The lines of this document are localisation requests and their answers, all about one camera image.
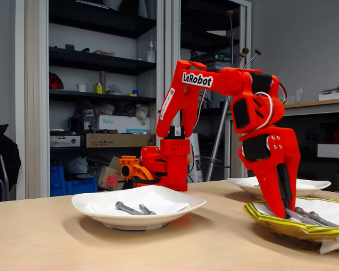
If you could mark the crumpled clear plastic bag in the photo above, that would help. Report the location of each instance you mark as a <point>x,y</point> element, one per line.
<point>113,89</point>

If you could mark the black jacket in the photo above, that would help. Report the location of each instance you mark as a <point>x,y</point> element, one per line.
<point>2,152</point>

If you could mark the black electronic device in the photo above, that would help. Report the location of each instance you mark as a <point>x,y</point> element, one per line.
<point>77,124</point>

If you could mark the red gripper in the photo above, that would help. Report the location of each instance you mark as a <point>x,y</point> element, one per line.
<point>282,158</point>

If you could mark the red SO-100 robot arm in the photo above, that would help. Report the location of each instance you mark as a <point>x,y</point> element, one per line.
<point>189,107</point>

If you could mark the white printed package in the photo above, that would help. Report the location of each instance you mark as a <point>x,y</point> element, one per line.
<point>197,152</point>

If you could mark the brown cardboard tube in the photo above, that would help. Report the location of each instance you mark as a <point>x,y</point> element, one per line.
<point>102,80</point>

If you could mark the long flat white box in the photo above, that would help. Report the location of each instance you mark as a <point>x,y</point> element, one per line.
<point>333,96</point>

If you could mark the white Weller box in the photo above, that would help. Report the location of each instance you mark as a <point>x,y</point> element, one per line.
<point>124,122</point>

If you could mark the white fluffy bundle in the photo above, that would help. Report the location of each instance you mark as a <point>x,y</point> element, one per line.
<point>141,111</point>

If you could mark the small red object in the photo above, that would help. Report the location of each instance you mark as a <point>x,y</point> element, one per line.
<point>336,137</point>

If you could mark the clear plastic tub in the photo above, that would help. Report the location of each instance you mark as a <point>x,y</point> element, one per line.
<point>291,99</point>

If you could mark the wooden top workbench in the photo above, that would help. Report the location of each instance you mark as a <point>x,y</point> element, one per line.
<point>313,108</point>

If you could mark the clear plastic cup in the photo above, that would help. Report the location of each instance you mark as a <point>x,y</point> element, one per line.
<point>299,96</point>

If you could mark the white plastic bag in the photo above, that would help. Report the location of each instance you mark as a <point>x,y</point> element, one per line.
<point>76,165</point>

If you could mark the white square plate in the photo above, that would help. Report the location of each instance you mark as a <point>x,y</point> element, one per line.
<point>240,185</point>
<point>135,221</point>

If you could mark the small blue item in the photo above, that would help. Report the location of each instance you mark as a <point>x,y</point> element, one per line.
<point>135,93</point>

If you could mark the white printed picture box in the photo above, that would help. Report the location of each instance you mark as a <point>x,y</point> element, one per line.
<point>65,141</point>

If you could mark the black flexible tripod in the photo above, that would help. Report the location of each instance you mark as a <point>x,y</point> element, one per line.
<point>192,53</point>

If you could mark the red black helmet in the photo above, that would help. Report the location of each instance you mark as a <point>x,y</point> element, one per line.
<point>56,83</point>

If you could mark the flat cardboard piece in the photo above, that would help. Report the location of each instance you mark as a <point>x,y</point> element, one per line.
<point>103,53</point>

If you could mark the small dark grey box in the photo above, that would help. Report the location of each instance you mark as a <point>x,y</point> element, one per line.
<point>69,47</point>

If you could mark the small yellow carton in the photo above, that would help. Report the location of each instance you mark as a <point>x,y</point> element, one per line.
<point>97,89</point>

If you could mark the yellow-green striped paper tray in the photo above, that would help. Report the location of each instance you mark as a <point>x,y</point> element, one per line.
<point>271,226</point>

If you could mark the orange printed table clamp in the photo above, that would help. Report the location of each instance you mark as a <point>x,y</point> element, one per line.
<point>130,162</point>
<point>189,160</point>

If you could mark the white paper cup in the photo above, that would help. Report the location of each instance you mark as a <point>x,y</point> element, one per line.
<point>81,88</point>

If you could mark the metal coat stand wooden knobs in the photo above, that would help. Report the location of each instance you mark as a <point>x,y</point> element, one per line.
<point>218,141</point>

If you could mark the flat brown cardboard box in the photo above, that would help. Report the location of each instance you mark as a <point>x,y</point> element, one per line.
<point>110,140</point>

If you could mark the white storage box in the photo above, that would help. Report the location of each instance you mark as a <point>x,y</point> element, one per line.
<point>333,151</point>

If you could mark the stack of books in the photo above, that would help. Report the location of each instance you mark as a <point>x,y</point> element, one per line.
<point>221,57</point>

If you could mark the cardboard box pink sticker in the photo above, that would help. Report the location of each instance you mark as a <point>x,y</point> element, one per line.
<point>103,170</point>

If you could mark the grey metal shelf cabinet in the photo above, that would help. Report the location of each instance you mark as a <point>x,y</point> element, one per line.
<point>36,113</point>
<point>169,42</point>

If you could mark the white plastic squeeze bottle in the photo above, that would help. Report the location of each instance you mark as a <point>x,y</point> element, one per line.
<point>151,55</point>

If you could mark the blue plastic crate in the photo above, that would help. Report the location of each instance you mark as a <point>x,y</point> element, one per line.
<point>82,186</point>
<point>56,175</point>

